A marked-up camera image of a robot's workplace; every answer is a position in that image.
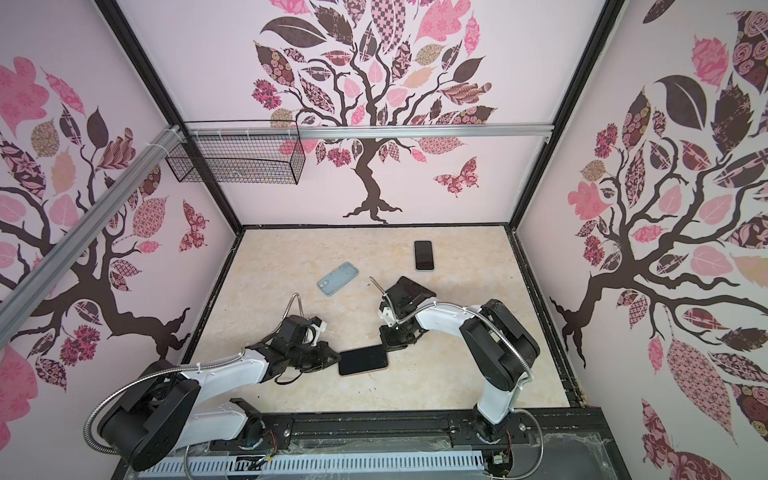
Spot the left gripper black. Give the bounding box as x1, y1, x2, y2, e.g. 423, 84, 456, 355
289, 342, 343, 375

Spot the black phone purple edge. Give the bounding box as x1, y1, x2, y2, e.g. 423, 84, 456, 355
338, 344, 389, 377

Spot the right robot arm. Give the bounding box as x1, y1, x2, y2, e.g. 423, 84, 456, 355
378, 276, 540, 443

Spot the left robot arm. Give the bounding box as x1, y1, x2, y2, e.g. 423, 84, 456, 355
84, 315, 341, 471

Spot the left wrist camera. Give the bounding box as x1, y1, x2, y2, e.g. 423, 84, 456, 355
307, 317, 327, 345

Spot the black wire basket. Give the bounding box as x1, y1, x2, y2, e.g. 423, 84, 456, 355
165, 122, 306, 185

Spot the aluminium rail back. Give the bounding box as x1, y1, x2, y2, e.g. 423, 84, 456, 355
187, 123, 554, 140

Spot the aluminium rail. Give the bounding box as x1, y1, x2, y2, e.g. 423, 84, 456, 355
187, 123, 554, 140
1, 125, 183, 345

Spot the white slotted cable duct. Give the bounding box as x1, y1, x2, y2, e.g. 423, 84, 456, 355
137, 451, 485, 479

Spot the black base frame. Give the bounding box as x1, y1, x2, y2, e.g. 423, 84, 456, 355
114, 408, 630, 479

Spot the left metal conduit cable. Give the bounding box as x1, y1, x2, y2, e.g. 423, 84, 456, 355
82, 292, 304, 456

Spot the aluminium rail left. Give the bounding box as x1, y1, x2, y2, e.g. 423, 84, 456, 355
1, 125, 183, 345

